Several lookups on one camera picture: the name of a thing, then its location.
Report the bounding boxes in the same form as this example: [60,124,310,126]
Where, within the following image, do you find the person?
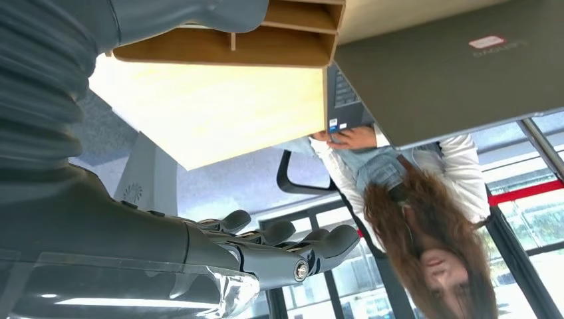
[308,125,501,319]

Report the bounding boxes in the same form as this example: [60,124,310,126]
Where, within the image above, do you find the brown wooden card organizer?
[112,0,347,68]

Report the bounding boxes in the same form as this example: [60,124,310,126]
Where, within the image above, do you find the grey kiosk stand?
[113,132,180,217]

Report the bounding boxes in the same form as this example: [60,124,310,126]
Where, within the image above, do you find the black office chair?
[276,150,343,196]

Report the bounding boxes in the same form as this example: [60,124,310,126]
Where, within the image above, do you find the grey laptop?
[325,0,564,150]

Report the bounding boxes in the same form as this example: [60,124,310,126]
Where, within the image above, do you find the red barrier belt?
[356,179,564,239]

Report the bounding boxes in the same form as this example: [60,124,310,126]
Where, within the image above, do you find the black window frame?
[257,175,564,319]

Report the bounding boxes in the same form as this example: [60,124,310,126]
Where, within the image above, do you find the chrome stanchion post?
[517,118,564,179]

